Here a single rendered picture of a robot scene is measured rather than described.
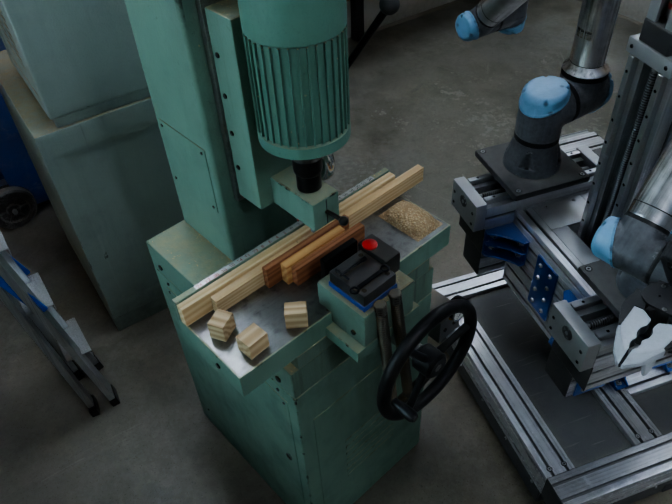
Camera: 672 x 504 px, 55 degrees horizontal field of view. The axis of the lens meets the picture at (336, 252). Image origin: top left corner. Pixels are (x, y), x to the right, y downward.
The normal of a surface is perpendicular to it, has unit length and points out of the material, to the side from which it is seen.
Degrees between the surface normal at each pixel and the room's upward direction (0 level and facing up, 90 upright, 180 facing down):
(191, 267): 0
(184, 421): 0
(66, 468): 1
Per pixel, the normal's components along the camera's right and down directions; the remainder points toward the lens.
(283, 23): -0.11, 0.69
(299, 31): 0.16, 0.68
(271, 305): -0.04, -0.72
